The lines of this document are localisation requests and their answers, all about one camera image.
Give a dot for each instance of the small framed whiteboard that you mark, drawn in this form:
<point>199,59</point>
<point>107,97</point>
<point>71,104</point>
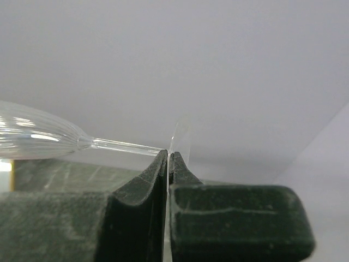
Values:
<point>7,177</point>

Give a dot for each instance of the clear wine glass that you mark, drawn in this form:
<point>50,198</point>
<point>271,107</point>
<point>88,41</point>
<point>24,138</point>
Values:
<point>32,134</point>

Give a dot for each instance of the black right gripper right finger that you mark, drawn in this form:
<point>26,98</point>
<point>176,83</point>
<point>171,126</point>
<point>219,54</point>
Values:
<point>235,222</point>

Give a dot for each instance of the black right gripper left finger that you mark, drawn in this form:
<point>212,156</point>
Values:
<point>69,211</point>

